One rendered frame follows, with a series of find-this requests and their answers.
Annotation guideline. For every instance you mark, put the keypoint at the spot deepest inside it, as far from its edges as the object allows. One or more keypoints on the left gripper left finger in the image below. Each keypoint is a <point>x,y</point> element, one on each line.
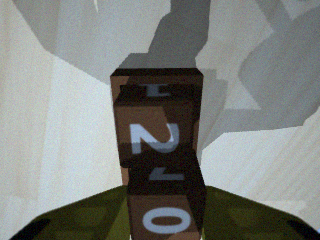
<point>108,210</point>

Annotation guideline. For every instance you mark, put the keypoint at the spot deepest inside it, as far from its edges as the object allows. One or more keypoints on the brown wooden tray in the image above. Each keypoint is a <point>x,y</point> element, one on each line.
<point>192,77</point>

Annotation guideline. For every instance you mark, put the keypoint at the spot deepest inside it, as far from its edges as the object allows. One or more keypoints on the brown cube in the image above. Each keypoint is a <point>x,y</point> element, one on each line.
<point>166,203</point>
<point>154,125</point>

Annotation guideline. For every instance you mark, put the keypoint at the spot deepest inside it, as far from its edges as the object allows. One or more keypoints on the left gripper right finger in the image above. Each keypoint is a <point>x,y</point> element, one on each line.
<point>225,211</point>

